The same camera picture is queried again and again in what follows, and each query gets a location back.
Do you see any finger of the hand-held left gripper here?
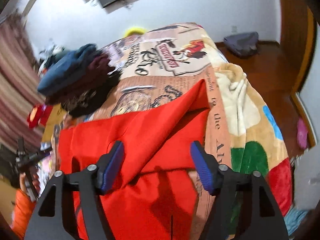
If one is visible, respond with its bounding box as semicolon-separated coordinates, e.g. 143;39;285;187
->
24;146;53;164
15;137;25;159

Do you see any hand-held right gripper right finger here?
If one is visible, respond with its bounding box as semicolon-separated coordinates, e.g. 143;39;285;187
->
190;141;289;240

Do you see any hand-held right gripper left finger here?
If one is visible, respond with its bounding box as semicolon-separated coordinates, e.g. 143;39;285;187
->
24;141;125;240

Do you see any red zip jacket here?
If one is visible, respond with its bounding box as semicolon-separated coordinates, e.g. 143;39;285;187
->
57;79;213;240

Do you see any person's left forearm orange sleeve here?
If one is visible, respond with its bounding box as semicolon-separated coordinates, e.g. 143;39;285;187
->
11;189;37;239

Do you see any pile of clothes and clutter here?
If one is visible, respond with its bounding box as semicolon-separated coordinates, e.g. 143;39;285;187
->
37;39;65;75

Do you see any pile of dark folded clothes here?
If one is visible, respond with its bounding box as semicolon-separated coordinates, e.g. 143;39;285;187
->
45;52;117;105

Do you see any person's left hand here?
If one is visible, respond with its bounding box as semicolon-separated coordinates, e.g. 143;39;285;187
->
19;172;38;202

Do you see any pile of papers and booklets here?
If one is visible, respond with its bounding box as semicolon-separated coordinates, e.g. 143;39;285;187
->
35;142;59;188

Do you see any red plush flower toy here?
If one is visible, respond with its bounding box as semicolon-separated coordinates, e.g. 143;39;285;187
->
27;104;53;128

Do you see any black patterned folded garment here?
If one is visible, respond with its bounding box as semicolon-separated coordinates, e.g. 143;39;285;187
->
62;70;123;118

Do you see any striped brown curtain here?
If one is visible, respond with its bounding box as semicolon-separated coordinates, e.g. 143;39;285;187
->
0;12;48;153

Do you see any blue folded garment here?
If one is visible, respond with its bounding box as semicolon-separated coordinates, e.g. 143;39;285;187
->
37;44;100;97

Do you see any pink slipper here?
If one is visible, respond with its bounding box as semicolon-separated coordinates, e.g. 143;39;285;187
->
297;119;308;149

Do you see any printed blanket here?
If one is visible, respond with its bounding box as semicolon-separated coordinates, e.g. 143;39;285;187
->
41;23;293;235

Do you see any light blue cloth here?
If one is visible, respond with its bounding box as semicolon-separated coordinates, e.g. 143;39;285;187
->
284;209;309;235

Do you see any grey bag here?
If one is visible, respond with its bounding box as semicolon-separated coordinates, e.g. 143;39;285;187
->
223;32;260;58

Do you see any brown wooden door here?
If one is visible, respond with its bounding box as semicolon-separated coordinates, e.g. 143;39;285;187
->
276;0;317;93

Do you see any yellow foam ring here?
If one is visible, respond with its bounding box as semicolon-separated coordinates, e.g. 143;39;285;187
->
124;26;148;37

